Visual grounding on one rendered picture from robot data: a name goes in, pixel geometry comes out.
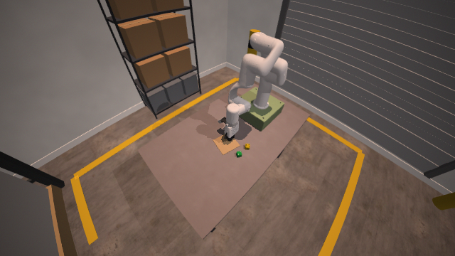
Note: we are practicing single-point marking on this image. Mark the orange flat mat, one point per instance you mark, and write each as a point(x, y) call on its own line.
point(224, 145)

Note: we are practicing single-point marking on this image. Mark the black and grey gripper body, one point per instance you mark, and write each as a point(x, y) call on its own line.
point(231, 130)

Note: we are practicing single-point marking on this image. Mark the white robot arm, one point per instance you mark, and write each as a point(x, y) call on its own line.
point(251, 66)

